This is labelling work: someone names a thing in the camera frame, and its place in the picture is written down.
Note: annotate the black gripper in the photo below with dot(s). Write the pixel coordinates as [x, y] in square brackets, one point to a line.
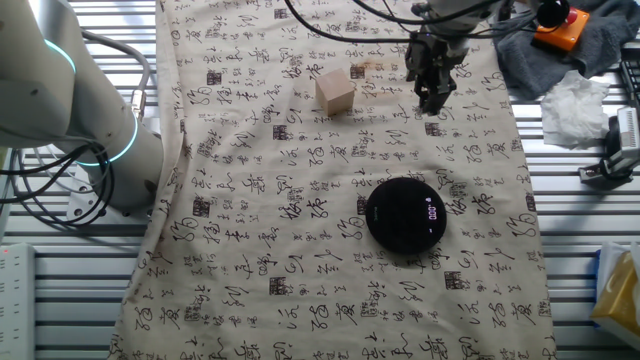
[435, 60]

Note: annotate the light wooden cube block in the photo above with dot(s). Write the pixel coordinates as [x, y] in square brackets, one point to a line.
[335, 92]

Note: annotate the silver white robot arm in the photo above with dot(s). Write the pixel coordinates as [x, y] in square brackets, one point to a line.
[50, 100]

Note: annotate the black round digital scale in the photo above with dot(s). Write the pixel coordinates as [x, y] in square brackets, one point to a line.
[400, 215]

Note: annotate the grey towel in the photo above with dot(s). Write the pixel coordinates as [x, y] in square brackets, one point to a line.
[530, 70]

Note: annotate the crumpled white tissue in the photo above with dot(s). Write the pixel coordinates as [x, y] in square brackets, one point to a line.
[575, 110]

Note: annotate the orange emergency stop box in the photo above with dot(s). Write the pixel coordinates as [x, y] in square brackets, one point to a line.
[560, 32]

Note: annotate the beige calligraphy print cloth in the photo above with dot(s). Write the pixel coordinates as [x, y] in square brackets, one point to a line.
[300, 225]

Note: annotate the black keyboard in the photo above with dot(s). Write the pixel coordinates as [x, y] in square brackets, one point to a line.
[632, 82]

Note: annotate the yellow tissue pack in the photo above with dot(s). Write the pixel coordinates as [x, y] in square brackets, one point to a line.
[617, 295]

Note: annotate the white power strip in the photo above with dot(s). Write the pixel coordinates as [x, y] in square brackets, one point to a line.
[15, 300]

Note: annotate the small silver camera on stand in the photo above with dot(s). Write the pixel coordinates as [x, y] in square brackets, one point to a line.
[625, 145]

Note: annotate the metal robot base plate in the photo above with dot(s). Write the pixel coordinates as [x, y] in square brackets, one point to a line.
[85, 205]

